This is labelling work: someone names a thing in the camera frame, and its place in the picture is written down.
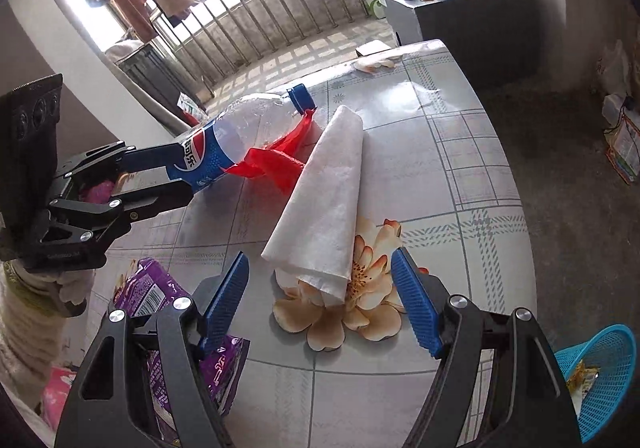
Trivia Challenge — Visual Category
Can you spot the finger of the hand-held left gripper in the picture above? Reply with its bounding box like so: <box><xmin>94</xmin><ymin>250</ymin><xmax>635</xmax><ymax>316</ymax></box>
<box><xmin>54</xmin><ymin>140</ymin><xmax>177</xmax><ymax>180</ymax></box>
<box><xmin>46</xmin><ymin>177</ymin><xmax>194</xmax><ymax>249</ymax></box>

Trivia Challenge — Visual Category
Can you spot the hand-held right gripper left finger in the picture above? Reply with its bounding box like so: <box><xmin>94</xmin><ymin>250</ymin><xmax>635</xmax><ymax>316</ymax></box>
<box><xmin>54</xmin><ymin>250</ymin><xmax>251</xmax><ymax>448</ymax></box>

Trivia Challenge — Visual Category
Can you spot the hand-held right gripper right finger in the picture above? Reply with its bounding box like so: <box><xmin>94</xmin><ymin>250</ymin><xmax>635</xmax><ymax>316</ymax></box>
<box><xmin>390</xmin><ymin>248</ymin><xmax>583</xmax><ymax>448</ymax></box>

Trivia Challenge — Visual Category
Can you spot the clear plastic bottle blue label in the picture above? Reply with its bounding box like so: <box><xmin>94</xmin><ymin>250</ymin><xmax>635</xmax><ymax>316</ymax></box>
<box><xmin>165</xmin><ymin>84</ymin><xmax>317</xmax><ymax>195</ymax></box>

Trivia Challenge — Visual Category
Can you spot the blue plastic basket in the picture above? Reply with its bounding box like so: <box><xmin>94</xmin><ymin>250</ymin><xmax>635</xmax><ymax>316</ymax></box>
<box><xmin>552</xmin><ymin>324</ymin><xmax>637</xmax><ymax>444</ymax></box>

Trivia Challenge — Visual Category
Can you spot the person's left forearm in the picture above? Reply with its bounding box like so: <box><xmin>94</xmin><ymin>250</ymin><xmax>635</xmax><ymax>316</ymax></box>
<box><xmin>0</xmin><ymin>260</ymin><xmax>69</xmax><ymax>412</ymax></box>

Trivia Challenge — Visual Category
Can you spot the person's left hand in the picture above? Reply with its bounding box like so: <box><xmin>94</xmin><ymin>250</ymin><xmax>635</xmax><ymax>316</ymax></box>
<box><xmin>56</xmin><ymin>270</ymin><xmax>97</xmax><ymax>318</ymax></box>

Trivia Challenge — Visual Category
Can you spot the pink plastic bag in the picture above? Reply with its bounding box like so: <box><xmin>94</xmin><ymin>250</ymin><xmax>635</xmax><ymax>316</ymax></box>
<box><xmin>81</xmin><ymin>179</ymin><xmax>117</xmax><ymax>205</ymax></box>

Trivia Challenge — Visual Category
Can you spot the green white packet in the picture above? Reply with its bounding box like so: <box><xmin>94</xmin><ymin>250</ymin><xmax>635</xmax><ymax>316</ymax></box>
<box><xmin>177</xmin><ymin>95</ymin><xmax>206</xmax><ymax>122</ymax></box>

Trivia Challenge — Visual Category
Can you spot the purple snack bag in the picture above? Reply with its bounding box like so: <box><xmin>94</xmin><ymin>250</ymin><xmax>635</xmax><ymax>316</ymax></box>
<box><xmin>112</xmin><ymin>257</ymin><xmax>251</xmax><ymax>446</ymax></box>

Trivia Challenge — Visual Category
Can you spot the black metal rack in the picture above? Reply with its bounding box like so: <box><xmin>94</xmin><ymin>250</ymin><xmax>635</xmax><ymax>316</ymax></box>
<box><xmin>120</xmin><ymin>45</ymin><xmax>216</xmax><ymax>104</ymax></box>

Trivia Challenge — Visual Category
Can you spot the red plastic bag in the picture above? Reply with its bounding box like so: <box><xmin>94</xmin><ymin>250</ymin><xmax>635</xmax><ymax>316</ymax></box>
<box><xmin>224</xmin><ymin>109</ymin><xmax>317</xmax><ymax>194</ymax></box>

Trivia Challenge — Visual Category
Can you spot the floral checked tablecloth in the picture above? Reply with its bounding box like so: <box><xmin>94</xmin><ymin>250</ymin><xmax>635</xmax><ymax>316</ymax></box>
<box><xmin>75</xmin><ymin>39</ymin><xmax>539</xmax><ymax>448</ymax></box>

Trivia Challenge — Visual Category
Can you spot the pink printed packet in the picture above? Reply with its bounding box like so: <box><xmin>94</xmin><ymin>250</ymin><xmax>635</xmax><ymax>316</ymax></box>
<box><xmin>41</xmin><ymin>367</ymin><xmax>77</xmax><ymax>430</ymax></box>

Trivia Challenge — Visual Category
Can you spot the white paper card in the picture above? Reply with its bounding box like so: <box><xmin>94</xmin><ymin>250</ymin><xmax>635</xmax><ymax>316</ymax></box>
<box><xmin>355</xmin><ymin>41</ymin><xmax>397</xmax><ymax>58</ymax></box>

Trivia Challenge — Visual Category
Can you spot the pile of packets on floor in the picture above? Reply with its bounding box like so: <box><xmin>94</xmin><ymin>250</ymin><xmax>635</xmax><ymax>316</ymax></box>
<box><xmin>600</xmin><ymin>93</ymin><xmax>640</xmax><ymax>187</ymax></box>

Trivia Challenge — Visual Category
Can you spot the grey cabinet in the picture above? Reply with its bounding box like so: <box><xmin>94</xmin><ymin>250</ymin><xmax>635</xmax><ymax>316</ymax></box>
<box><xmin>376</xmin><ymin>0</ymin><xmax>551</xmax><ymax>85</ymax></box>

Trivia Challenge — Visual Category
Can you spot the white plastic bag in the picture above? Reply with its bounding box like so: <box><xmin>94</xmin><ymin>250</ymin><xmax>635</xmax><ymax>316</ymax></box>
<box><xmin>595</xmin><ymin>40</ymin><xmax>631</xmax><ymax>97</ymax></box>

